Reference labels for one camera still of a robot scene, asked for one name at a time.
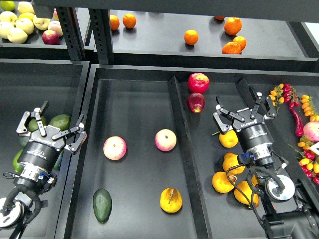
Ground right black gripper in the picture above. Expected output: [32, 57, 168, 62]
[213, 92, 277, 166]

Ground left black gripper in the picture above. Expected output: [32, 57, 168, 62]
[13, 101, 87, 186]

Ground dark green avocado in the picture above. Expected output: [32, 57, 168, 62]
[93, 188, 112, 223]

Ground yellow pear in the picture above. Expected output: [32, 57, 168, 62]
[212, 130, 239, 148]
[234, 180, 259, 207]
[222, 152, 245, 175]
[159, 187, 182, 213]
[212, 171, 234, 193]

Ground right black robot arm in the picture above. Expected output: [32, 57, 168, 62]
[213, 92, 319, 239]

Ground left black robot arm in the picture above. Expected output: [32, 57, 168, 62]
[0, 101, 87, 239]

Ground green avocado top left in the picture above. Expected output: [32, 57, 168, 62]
[28, 116, 47, 132]

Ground green avocado top right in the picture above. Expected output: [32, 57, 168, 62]
[49, 114, 71, 131]

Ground yellow pear top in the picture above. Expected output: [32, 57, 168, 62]
[212, 130, 239, 148]

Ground green avocado lower right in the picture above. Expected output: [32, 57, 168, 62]
[54, 151, 64, 170]

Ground light green avocado bottom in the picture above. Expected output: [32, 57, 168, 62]
[12, 149, 24, 173]

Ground yellow pear bottom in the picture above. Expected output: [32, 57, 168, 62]
[234, 180, 259, 207]

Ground cherry tomato vine left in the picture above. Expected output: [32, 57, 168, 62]
[269, 83, 285, 113]

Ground dark red apple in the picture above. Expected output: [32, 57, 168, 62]
[186, 93, 205, 113]

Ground red chili pepper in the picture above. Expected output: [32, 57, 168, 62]
[289, 102, 304, 137]

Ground bright red apple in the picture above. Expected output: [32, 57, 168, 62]
[187, 73, 210, 94]

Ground black left tray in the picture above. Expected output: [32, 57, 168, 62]
[0, 59, 89, 239]

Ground black tray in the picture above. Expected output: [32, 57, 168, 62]
[0, 59, 89, 239]
[54, 63, 319, 239]

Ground orange cherry tomato vine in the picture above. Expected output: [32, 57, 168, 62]
[301, 95, 319, 122]

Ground pink apple left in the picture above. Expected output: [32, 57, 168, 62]
[103, 136, 127, 161]

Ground pink apple at right edge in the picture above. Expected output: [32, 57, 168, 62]
[303, 121, 319, 142]

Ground orange on shelf front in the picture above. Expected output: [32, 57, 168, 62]
[222, 41, 242, 54]

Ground orange on shelf right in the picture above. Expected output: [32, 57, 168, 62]
[233, 36, 247, 50]

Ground large orange on shelf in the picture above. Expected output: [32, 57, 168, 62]
[224, 17, 242, 35]

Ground orange on shelf centre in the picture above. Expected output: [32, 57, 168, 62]
[184, 29, 199, 45]

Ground red apple on shelf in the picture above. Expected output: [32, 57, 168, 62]
[42, 30, 60, 45]

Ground black middle tray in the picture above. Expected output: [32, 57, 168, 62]
[54, 63, 319, 239]

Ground pale yellow apple front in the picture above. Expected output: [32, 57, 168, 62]
[7, 27, 28, 44]

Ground orange on shelf left edge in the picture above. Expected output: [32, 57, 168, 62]
[109, 14, 120, 31]

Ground black shelf post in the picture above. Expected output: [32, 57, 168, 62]
[88, 8, 114, 65]

